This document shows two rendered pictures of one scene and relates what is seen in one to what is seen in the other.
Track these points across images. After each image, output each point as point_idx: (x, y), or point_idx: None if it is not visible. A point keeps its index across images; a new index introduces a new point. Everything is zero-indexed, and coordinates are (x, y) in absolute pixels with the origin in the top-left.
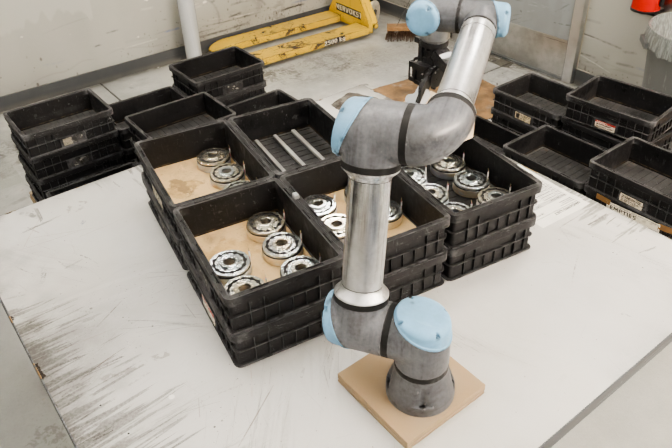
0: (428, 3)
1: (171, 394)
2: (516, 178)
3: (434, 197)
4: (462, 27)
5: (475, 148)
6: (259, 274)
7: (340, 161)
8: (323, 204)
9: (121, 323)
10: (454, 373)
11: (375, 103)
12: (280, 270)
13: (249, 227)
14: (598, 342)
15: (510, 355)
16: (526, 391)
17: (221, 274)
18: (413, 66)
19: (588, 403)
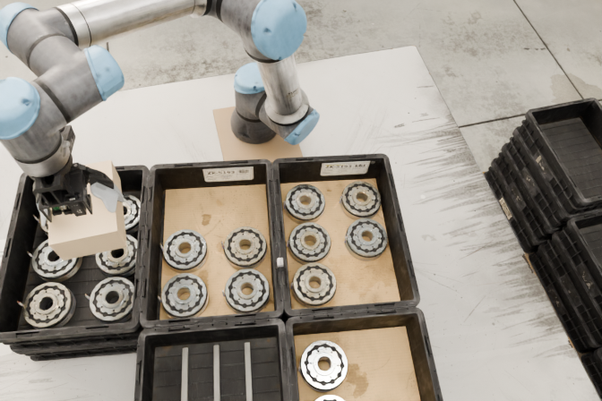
0: (91, 48)
1: (423, 199)
2: (25, 209)
3: (141, 199)
4: (87, 23)
5: (9, 283)
6: (339, 227)
7: (193, 317)
8: (242, 282)
9: (462, 289)
10: (226, 123)
11: None
12: (323, 206)
13: (334, 281)
14: (106, 115)
15: (173, 131)
16: (186, 106)
17: (377, 224)
18: (84, 193)
19: (158, 85)
